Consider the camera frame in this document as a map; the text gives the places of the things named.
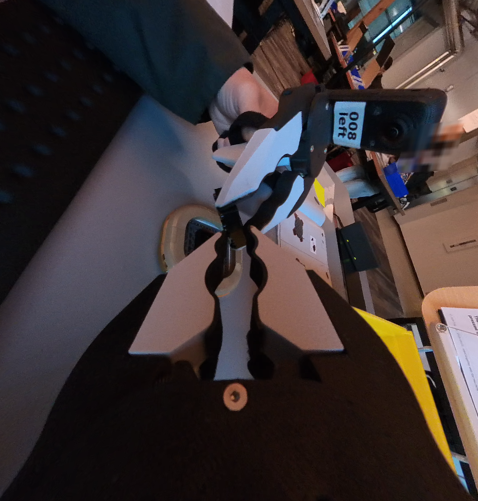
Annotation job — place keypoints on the person's left forearm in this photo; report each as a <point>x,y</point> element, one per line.
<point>145,51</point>

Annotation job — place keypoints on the red storage bin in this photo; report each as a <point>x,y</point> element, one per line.
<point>338,160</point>

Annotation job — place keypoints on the black power box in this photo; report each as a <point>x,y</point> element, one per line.
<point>358,246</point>

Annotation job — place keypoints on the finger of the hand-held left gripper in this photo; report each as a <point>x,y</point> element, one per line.
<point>293,195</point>
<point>258,164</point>

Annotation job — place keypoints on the yellow plastic bin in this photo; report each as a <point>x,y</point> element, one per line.
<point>399,352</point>

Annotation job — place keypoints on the yellow sticky note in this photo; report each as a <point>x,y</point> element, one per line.
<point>319,191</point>

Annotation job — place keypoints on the instruction booklet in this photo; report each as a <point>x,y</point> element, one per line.
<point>301,235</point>

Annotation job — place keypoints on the tan brick pot base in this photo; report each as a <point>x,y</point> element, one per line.
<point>172,235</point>

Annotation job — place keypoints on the black brick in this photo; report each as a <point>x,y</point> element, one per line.
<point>233,231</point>

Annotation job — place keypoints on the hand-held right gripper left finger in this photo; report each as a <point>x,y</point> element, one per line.
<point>172,313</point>

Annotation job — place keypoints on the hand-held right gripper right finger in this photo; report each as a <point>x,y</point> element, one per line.
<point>297,313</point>

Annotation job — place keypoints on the person's left hand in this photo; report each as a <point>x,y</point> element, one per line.
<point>239,94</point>

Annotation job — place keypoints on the printed instruction sheet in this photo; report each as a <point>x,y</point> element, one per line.
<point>470,372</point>

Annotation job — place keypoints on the blue storage bin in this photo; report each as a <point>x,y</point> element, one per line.
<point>395,180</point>

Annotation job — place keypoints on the instruction sheet on clipboard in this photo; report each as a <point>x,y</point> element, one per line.
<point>430,313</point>

